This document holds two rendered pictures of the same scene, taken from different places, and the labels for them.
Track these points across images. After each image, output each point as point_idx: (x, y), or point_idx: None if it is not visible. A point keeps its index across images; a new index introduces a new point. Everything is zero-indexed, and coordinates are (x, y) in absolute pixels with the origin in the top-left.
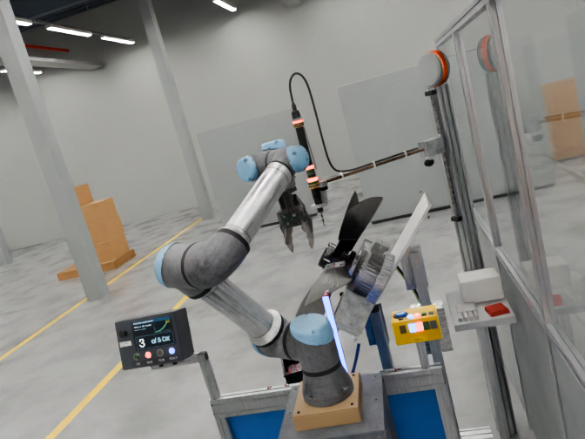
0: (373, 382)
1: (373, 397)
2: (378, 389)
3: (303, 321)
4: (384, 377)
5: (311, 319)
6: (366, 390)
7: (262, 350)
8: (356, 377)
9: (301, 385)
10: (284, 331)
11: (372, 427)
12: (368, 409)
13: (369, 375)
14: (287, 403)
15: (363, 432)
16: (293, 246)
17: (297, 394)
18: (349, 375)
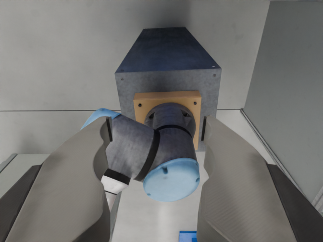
0: (210, 87)
1: (208, 112)
2: (214, 101)
3: (164, 188)
4: None
5: (175, 183)
6: (202, 100)
7: None
8: (198, 107)
9: (136, 107)
10: (132, 178)
11: (203, 147)
12: (202, 127)
13: (207, 72)
14: (120, 103)
15: (196, 151)
16: (108, 117)
17: (126, 89)
18: (194, 127)
